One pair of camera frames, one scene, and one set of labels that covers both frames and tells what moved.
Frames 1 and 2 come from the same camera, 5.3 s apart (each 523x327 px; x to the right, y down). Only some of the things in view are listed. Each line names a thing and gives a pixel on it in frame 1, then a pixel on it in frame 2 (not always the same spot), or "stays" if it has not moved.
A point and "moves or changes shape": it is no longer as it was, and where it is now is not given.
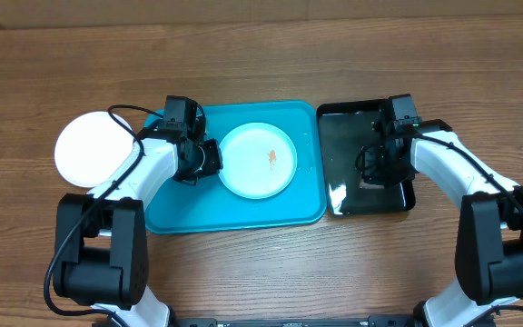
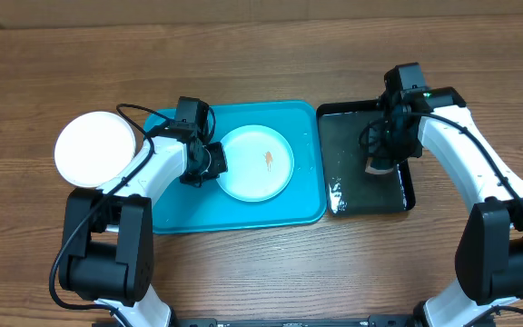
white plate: [90, 147] stays
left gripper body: [206, 160] stays
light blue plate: [259, 160] stays
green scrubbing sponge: [363, 185] moves or changes shape
